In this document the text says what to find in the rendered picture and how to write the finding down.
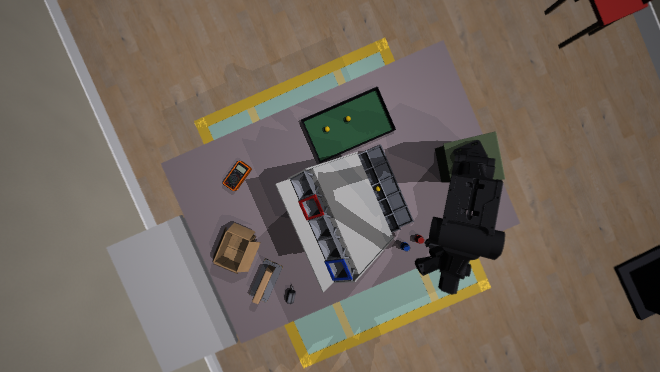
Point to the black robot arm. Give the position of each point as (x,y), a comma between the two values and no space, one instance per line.
(463,232)

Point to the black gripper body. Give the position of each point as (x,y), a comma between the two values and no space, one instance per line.
(430,245)

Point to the blue square band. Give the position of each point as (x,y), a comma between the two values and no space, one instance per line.
(345,267)

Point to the orange digital multimeter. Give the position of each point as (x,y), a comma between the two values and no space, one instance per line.
(237,175)

